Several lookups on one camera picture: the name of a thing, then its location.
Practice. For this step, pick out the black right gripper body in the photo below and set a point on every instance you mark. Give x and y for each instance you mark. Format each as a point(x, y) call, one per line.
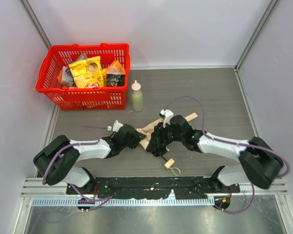
point(155, 140)

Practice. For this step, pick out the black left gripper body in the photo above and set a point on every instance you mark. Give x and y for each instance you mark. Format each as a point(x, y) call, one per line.
point(135, 137)

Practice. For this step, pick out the cream folding umbrella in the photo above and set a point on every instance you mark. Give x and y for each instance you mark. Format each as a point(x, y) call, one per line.
point(147, 131)

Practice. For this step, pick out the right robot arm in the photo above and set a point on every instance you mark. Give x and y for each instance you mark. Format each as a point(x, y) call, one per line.
point(256, 163)

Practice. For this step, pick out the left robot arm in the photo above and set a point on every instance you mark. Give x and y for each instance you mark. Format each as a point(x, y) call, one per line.
point(56, 162)

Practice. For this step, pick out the clear plastic bottle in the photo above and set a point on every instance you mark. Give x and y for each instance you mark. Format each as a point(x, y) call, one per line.
point(137, 96)

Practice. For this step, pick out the black snack packet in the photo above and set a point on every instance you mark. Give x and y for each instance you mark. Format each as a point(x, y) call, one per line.
point(115, 79)

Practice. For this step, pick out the orange snack bag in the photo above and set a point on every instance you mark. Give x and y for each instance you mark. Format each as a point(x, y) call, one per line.
point(114, 68)

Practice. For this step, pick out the yellow snack bag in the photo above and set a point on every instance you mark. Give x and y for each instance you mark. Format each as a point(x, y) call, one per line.
point(88, 73)

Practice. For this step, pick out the red plastic shopping basket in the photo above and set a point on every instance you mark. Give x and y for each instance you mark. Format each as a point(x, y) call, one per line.
point(105, 98)

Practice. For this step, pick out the grey box in basket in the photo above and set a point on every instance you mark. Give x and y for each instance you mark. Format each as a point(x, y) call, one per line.
point(64, 78)

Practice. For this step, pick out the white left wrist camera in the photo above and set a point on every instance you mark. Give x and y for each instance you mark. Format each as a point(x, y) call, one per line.
point(115, 127)

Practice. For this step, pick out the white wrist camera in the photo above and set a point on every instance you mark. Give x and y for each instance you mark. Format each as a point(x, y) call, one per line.
point(166, 115)
point(115, 127)

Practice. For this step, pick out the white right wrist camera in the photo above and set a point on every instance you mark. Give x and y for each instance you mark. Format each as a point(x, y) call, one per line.
point(166, 115)

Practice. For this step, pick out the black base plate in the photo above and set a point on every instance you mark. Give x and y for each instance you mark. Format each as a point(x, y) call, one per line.
point(184, 187)

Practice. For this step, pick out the grey slotted cable duct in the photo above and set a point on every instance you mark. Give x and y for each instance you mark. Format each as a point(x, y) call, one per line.
point(76, 201)

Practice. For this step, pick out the right wall corner profile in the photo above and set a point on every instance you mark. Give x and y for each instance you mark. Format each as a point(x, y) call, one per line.
point(256, 33)

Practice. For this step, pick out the grey wall corner profile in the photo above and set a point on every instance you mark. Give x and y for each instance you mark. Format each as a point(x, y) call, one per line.
point(36, 23)

